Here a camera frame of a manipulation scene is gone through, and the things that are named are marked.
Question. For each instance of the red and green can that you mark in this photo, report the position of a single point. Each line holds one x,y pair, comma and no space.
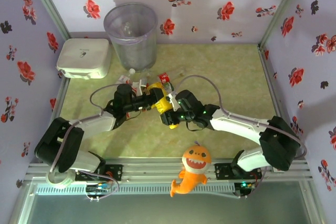
169,86

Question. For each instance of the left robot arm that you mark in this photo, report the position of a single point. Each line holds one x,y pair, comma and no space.
73,134

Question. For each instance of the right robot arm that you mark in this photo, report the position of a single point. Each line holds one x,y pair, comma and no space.
249,132

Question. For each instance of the clear cola bottle red label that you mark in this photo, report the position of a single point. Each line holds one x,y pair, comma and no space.
165,77

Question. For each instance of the clear bottle red white label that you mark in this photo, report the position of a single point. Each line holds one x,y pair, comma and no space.
123,78

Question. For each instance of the orange shark plush toy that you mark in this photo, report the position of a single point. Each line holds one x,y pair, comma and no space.
193,166

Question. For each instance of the clear plastic bucket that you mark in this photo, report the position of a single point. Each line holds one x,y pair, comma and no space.
131,48

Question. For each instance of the white lidded box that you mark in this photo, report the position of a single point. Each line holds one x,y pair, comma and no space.
84,57

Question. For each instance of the grey metal shelf panel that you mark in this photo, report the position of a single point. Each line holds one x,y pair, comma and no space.
168,209

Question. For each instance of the aluminium front rail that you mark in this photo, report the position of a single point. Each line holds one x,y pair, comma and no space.
152,167

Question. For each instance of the aluminium frame side rail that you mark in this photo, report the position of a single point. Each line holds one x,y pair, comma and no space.
60,98
273,82

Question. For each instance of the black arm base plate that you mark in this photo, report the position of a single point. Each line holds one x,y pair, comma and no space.
223,171
113,172

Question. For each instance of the aluminium frame corner post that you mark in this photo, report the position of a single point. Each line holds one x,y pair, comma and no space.
281,9
50,9

